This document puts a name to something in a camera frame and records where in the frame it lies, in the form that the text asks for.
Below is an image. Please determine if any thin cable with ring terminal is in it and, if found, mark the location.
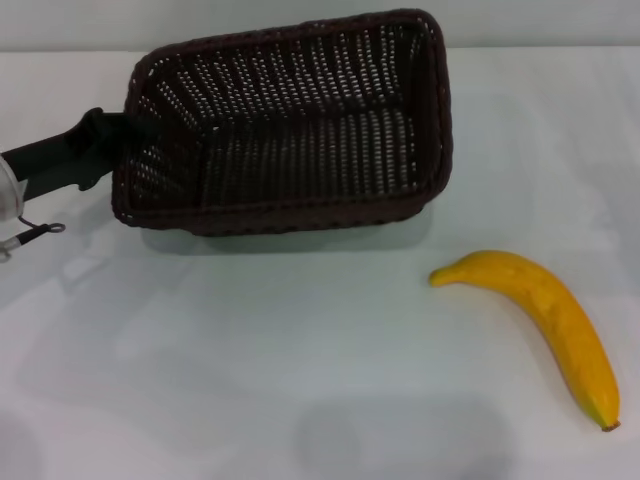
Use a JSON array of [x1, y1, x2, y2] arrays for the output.
[[0, 213, 67, 263]]

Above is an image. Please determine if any dark brown woven basket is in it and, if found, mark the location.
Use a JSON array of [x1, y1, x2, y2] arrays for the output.
[[110, 7, 455, 238]]

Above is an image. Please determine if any yellow banana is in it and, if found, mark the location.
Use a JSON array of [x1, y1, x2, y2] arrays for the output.
[[428, 249, 623, 433]]

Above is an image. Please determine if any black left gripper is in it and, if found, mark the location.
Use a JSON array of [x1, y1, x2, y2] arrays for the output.
[[0, 107, 168, 202]]

